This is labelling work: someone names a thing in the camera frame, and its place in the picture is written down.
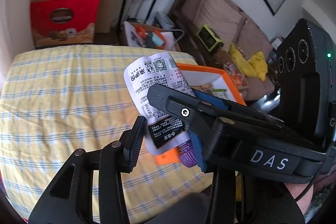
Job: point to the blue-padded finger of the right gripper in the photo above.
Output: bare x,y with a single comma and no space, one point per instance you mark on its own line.
235,107

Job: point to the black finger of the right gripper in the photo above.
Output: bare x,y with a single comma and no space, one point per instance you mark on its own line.
198,115

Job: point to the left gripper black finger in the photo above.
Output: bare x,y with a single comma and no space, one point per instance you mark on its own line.
132,141

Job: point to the white purple jelly pouch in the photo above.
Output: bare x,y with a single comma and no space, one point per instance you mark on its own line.
147,80

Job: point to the orange white storage box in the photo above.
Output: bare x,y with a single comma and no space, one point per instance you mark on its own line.
197,75

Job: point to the lime green black device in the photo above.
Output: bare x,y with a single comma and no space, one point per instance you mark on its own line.
209,38

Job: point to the yellow plastic bag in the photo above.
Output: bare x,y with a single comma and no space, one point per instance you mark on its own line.
256,66

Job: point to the yellow plaid bed sheet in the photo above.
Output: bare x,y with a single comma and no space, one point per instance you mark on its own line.
59,99

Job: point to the brown cardboard box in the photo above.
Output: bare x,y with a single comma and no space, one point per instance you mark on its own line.
110,3

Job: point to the red chocolate gift box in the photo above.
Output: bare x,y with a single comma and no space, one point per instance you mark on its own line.
63,22

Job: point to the white paper bag orange handles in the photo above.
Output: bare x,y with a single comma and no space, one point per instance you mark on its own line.
146,36

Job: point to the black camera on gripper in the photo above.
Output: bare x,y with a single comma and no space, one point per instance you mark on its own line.
306,73

